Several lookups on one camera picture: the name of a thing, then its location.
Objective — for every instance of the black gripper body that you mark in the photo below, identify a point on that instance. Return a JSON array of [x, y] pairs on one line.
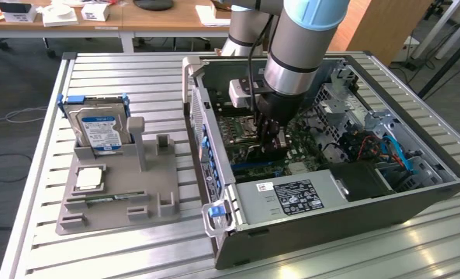
[[277, 104]]

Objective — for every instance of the graphics card with black shroud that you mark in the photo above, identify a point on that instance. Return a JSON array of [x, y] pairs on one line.
[[258, 157]]

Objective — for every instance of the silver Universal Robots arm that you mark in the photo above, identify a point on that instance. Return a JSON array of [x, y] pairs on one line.
[[294, 49]]

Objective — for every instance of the CPU socket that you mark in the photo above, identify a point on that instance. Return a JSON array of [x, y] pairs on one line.
[[246, 128]]

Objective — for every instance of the green motherboard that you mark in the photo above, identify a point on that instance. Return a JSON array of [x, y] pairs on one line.
[[307, 151]]

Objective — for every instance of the blue expansion slot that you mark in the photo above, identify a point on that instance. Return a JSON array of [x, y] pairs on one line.
[[248, 166]]

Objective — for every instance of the black expansion slot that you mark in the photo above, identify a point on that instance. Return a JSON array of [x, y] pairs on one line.
[[256, 174]]

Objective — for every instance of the blue card retention clip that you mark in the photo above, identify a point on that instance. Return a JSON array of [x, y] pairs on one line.
[[204, 143]]

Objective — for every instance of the perforated metal drive cage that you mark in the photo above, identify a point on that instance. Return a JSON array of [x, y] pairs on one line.
[[337, 116]]

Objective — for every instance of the grey power supply unit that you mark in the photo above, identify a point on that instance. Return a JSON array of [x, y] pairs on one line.
[[290, 197]]

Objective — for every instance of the black air shroud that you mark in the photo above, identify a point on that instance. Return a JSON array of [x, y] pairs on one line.
[[357, 180]]

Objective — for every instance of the blue case latch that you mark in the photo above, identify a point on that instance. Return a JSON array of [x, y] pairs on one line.
[[214, 211]]

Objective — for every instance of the open dark grey PC case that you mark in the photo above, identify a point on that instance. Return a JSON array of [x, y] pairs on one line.
[[331, 232]]

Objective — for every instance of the brown cardboard box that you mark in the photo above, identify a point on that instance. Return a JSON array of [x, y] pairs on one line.
[[220, 6]]

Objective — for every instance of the white floor box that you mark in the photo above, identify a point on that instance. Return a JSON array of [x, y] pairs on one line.
[[405, 49]]

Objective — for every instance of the wooden cabinet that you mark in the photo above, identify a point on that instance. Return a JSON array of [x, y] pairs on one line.
[[384, 26]]

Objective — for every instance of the metal disk bay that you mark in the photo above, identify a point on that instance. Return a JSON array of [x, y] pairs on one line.
[[419, 171]]

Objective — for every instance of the wooden desk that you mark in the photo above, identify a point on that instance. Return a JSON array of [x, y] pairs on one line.
[[28, 27], [166, 20]]

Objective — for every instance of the hard disk with blue label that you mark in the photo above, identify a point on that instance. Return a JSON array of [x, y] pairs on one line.
[[97, 130]]

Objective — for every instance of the black slanted pole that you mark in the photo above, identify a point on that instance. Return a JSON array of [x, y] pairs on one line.
[[447, 67]]

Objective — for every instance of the black monitor base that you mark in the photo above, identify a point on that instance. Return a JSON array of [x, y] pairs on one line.
[[152, 5]]

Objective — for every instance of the silver CPU chip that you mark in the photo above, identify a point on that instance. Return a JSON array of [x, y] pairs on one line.
[[89, 178]]

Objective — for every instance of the grey plastic parts rack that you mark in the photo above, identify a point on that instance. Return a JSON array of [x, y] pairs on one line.
[[117, 215]]

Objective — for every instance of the blue disk caddy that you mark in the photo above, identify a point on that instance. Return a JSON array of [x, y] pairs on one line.
[[74, 100]]

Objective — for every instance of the small white printed box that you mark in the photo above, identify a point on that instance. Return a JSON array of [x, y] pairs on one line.
[[94, 13]]

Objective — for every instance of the white box with round disc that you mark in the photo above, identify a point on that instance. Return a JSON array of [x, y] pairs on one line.
[[58, 16]]

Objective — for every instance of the white box with dark lid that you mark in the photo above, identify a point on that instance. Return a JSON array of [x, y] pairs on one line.
[[17, 14]]

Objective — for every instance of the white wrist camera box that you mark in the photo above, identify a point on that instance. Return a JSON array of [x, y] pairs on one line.
[[238, 94]]

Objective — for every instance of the white table frame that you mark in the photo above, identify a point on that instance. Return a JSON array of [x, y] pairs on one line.
[[459, 26]]

